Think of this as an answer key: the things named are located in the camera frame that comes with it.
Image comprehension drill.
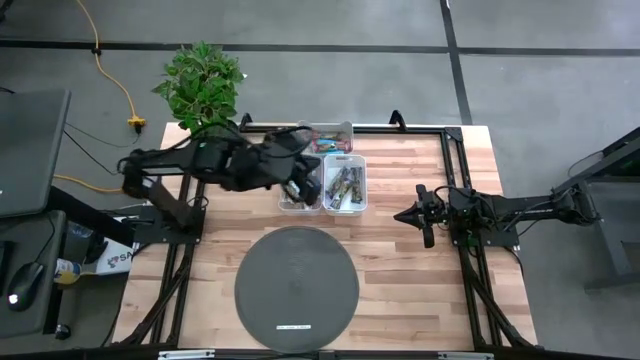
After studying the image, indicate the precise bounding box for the green potted plant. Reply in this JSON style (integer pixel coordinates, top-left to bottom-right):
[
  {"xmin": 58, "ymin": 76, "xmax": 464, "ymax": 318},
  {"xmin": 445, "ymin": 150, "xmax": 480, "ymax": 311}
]
[{"xmin": 151, "ymin": 40, "xmax": 247, "ymax": 146}]

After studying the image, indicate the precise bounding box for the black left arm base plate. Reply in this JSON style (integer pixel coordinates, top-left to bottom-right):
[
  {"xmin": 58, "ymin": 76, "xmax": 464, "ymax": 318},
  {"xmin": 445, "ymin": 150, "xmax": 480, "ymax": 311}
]
[{"xmin": 133, "ymin": 202, "xmax": 207, "ymax": 246}]

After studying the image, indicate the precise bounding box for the dark grey laptop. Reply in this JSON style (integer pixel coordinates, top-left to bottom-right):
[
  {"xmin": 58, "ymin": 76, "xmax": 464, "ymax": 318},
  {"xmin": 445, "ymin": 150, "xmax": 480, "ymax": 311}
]
[{"xmin": 0, "ymin": 88, "xmax": 72, "ymax": 220}]

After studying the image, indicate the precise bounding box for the dark side desk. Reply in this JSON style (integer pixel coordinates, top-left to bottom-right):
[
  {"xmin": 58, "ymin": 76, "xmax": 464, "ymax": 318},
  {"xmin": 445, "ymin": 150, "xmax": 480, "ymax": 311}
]
[{"xmin": 0, "ymin": 208, "xmax": 69, "ymax": 341}]

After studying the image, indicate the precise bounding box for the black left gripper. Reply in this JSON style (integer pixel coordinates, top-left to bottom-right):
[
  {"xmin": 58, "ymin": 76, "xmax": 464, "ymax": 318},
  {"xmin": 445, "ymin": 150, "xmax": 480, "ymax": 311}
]
[{"xmin": 233, "ymin": 131, "xmax": 324, "ymax": 207}]

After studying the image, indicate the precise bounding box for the translucent grey plastic bin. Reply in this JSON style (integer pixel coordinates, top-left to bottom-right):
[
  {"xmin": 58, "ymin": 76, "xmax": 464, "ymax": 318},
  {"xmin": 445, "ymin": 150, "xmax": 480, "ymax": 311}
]
[{"xmin": 294, "ymin": 119, "xmax": 355, "ymax": 156}]

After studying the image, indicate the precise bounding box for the white plastic bin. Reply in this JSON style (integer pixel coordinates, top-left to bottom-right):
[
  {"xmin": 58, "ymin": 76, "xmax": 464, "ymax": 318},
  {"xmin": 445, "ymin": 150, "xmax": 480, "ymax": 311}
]
[{"xmin": 322, "ymin": 153, "xmax": 370, "ymax": 218}]

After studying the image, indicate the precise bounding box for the silver metal bracket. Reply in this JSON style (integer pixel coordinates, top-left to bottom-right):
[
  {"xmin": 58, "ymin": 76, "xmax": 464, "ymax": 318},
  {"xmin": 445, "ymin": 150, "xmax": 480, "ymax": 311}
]
[
  {"xmin": 157, "ymin": 349, "xmax": 217, "ymax": 360},
  {"xmin": 438, "ymin": 351, "xmax": 495, "ymax": 360}
]

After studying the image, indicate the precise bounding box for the black aluminium table frame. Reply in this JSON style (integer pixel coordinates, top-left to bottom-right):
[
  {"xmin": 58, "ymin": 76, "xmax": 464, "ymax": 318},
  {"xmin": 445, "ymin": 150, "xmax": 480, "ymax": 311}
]
[{"xmin": 112, "ymin": 122, "xmax": 539, "ymax": 351}]

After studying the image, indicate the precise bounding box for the round grey woven mat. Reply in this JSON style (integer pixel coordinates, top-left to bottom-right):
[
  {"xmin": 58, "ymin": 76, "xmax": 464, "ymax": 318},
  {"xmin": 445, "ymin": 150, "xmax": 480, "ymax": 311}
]
[{"xmin": 233, "ymin": 225, "xmax": 361, "ymax": 355}]

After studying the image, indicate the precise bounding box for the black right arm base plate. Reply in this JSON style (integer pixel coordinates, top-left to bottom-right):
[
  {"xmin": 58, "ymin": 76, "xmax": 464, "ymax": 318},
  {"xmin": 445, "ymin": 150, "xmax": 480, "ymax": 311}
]
[{"xmin": 447, "ymin": 206, "xmax": 522, "ymax": 250}]

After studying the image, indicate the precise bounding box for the yellow extension cord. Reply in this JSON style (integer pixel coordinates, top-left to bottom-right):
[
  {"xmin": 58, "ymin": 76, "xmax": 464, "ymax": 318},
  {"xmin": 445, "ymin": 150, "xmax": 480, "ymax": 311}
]
[
  {"xmin": 52, "ymin": 173, "xmax": 126, "ymax": 195},
  {"xmin": 73, "ymin": 0, "xmax": 148, "ymax": 135}
]

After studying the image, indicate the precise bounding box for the yellow white bottle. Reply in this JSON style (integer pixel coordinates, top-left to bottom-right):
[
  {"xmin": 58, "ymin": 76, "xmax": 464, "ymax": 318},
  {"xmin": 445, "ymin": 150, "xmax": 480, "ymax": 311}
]
[{"xmin": 53, "ymin": 257, "xmax": 84, "ymax": 285}]

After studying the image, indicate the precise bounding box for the pile of blue snack packets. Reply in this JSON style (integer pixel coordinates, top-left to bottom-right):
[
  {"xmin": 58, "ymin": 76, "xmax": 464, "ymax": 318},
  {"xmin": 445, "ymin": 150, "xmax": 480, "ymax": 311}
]
[{"xmin": 313, "ymin": 139, "xmax": 354, "ymax": 155}]

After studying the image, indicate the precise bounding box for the clear plastic bin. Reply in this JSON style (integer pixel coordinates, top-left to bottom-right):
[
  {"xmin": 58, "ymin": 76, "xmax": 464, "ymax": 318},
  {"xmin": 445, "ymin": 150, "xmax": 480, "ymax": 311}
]
[{"xmin": 278, "ymin": 152, "xmax": 325, "ymax": 217}]

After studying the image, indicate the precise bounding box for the black metal cart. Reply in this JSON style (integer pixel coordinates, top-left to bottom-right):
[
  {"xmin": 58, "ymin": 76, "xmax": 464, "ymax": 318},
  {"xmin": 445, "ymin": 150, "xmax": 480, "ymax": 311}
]
[{"xmin": 551, "ymin": 125, "xmax": 640, "ymax": 291}]

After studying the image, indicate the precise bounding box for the orange green Chewy granola bar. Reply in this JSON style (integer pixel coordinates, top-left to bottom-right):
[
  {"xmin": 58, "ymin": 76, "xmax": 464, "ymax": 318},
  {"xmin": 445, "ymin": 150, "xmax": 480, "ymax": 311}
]
[{"xmin": 282, "ymin": 185, "xmax": 303, "ymax": 209}]

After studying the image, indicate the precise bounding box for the black computer mouse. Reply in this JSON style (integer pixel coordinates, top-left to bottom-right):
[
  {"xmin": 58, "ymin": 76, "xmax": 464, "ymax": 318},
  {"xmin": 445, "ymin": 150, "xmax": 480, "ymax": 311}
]
[{"xmin": 5, "ymin": 261, "xmax": 46, "ymax": 313}]

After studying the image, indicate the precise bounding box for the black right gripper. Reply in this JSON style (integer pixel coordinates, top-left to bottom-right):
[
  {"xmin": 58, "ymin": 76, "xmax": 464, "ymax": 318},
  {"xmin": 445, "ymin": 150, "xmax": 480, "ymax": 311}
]
[{"xmin": 393, "ymin": 183, "xmax": 452, "ymax": 250}]

